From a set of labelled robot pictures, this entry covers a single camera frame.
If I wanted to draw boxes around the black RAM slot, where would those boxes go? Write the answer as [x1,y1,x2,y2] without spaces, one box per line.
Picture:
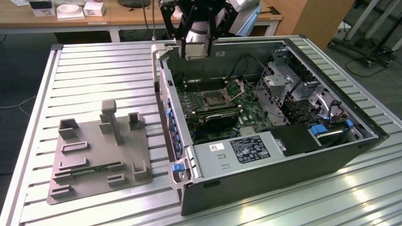
[184,83,228,89]
[185,86,229,92]
[180,78,225,83]
[183,81,227,86]

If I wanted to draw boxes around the white round box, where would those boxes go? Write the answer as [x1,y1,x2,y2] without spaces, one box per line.
[56,3,85,22]

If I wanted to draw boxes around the silver chipset heat sink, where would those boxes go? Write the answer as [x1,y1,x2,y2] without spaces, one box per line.
[239,126,261,137]

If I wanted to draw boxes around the black plastic shroud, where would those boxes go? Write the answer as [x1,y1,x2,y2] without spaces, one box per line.
[268,124,326,158]

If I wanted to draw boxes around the white labelled box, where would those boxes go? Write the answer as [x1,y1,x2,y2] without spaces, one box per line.
[83,1,105,17]

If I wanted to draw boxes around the metal equipment stand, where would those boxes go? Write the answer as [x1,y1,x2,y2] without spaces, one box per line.
[328,0,402,68]

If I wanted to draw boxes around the black power supply label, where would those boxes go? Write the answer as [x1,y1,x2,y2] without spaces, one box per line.
[229,135,271,165]

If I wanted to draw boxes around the green RAM stick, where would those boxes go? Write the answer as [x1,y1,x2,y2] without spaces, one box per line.
[71,165,109,177]

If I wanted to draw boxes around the metal disk bay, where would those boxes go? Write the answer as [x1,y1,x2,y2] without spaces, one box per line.
[255,44,334,125]

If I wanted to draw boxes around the metal socket cover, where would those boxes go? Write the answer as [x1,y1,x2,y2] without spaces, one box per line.
[223,79,249,99]

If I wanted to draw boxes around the grey parts rack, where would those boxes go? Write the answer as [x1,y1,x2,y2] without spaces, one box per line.
[45,98,155,206]

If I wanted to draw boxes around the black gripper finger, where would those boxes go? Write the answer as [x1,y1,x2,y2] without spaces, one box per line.
[205,0,236,57]
[159,0,199,59]

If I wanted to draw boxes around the silver power supply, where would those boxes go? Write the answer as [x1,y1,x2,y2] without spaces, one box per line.
[191,131,286,179]

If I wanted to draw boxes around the black monitor base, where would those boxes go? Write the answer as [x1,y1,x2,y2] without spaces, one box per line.
[117,0,151,7]

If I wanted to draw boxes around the blue card retainer clip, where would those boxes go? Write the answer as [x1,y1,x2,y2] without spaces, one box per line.
[164,98,173,120]

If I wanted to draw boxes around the wooden desk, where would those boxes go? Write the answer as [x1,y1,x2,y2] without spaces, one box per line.
[0,0,284,43]

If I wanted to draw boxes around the black graphics card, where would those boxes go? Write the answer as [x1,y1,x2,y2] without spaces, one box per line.
[187,107,240,129]

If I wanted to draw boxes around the black looped wire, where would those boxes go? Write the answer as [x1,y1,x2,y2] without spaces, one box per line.
[228,55,268,80]

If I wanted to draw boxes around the coloured wire bundle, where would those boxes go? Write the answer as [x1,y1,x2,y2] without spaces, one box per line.
[324,100,346,122]

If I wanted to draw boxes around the white box black top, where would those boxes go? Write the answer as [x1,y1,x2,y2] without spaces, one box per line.
[30,0,53,17]

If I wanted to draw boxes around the CPU socket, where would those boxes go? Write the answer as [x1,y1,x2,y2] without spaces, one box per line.
[200,90,233,111]

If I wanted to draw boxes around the green motherboard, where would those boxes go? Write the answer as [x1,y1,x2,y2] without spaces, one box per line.
[175,77,274,145]

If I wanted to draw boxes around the black cable silver connector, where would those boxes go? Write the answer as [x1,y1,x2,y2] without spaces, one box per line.
[149,0,159,41]

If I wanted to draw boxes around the grey case handle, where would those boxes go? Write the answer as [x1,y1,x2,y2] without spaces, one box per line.
[168,157,192,190]

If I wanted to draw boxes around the wooden cabinet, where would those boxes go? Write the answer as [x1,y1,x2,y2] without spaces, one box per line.
[291,0,358,50]

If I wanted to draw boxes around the CPU with silver top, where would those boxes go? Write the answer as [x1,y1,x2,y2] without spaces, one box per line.
[184,42,209,61]

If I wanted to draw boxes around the black open PC case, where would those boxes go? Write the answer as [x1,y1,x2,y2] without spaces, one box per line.
[149,37,390,217]

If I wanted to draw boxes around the flat brown cardboard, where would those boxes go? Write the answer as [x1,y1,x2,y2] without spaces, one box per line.
[259,0,283,16]

